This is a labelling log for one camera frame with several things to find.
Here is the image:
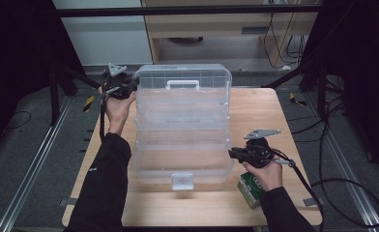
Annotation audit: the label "left hand-held gripper black cable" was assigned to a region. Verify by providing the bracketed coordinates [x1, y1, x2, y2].
[99, 72, 110, 143]

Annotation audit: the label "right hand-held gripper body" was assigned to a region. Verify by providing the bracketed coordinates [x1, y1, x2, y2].
[242, 129, 281, 169]

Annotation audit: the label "grey tape piece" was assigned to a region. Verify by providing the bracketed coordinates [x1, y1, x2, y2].
[58, 197, 77, 208]
[303, 196, 327, 208]

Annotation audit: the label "white cabinet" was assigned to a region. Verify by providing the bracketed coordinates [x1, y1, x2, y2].
[52, 0, 154, 68]

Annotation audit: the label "black floor cables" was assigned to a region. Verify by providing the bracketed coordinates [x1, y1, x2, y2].
[286, 76, 348, 144]

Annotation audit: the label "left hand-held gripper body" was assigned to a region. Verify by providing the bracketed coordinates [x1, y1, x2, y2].
[102, 63, 131, 100]

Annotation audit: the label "clear plastic storage box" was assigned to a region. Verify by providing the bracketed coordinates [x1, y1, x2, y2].
[131, 63, 236, 191]

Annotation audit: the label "person's right hand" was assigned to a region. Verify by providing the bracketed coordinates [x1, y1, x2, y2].
[242, 161, 284, 193]

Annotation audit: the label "dark curtain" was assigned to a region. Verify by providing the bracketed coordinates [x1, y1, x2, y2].
[0, 0, 85, 159]
[302, 0, 379, 180]

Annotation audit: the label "green cardboard box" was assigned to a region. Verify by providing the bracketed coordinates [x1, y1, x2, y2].
[236, 171, 266, 210]

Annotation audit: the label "black metal stand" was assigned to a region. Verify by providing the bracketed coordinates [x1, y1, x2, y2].
[47, 62, 108, 128]
[261, 61, 328, 121]

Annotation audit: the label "aluminium floor rail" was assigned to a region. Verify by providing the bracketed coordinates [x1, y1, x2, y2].
[0, 96, 73, 232]
[306, 93, 379, 232]

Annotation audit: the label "light wooden desk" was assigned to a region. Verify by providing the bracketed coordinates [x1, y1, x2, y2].
[141, 0, 323, 73]

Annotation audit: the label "thin black floor cable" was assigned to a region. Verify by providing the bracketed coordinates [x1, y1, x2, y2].
[3, 110, 33, 131]

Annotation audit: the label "person's left hand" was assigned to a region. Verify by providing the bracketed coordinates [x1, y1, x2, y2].
[97, 88, 137, 136]

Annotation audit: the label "right hand-held gripper black cable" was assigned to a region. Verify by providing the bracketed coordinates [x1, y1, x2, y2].
[268, 147, 379, 232]

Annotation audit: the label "yellow black floor tape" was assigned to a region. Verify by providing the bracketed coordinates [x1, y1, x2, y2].
[289, 92, 308, 107]
[82, 95, 96, 113]

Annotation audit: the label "hanging cables under desk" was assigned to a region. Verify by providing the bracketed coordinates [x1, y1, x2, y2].
[262, 13, 308, 71]

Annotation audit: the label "black horizontal frame bar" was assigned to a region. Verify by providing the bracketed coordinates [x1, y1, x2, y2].
[53, 4, 324, 18]

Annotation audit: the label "hand-held gripper black cable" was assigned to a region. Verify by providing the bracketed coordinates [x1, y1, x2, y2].
[268, 147, 379, 232]
[99, 72, 110, 143]

